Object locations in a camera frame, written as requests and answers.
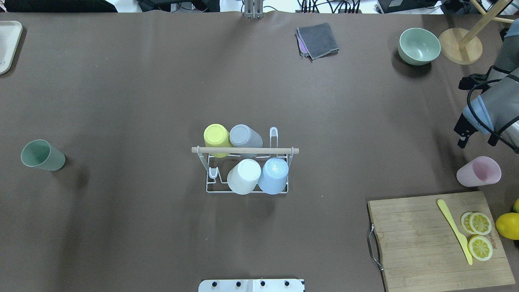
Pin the blue plastic cup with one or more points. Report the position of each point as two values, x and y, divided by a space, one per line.
273 178

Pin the wooden rack handle bar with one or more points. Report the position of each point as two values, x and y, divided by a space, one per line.
271 151

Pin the whole yellow lemon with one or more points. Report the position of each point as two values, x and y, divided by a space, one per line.
507 225

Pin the beige plastic tray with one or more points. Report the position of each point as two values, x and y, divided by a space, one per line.
10 33

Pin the bamboo cutting board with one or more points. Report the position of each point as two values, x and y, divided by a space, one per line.
419 252

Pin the green lime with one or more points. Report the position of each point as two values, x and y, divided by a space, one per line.
516 206

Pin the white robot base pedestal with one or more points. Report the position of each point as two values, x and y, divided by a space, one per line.
252 285

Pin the yellow plastic cup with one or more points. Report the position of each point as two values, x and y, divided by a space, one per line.
216 135

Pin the wooden mug tree stand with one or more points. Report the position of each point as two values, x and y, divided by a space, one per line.
464 47

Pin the green bowl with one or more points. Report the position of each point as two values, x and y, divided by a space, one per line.
418 46

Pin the grey folded cloth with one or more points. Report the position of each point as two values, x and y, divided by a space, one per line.
316 41

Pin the green plastic cup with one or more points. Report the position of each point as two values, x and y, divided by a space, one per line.
42 155

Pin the grey plastic cup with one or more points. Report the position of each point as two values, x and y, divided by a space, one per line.
243 136

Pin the lemon slice upper left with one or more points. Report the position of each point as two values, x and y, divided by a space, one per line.
465 222

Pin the lemon slice lower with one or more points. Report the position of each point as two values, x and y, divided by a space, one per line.
480 248

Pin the yellow plastic knife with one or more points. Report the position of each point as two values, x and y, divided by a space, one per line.
462 239

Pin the white wire cup rack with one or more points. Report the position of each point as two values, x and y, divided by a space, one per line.
218 165

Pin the lemon slice upper right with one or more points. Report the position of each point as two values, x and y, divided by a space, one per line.
480 223

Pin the lemon slice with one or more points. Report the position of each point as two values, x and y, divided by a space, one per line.
480 248
480 223
465 222

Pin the white plastic cup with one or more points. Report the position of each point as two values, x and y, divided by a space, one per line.
243 178

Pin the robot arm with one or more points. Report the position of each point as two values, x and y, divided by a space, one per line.
493 98

